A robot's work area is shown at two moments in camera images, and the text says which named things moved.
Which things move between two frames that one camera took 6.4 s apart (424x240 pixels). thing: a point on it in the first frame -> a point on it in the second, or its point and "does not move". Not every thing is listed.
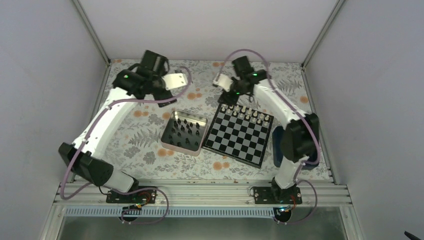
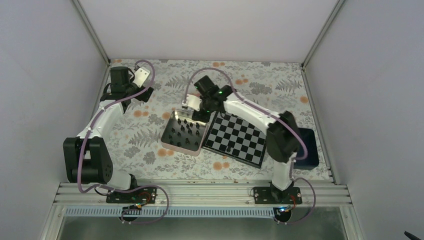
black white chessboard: x=240 y=133 does not move
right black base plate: x=271 y=195 does not move
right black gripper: x=228 y=100 -> x=204 y=118
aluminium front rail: x=318 y=195 does not move
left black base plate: x=143 y=195 does not move
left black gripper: x=157 y=97 -> x=145 y=97
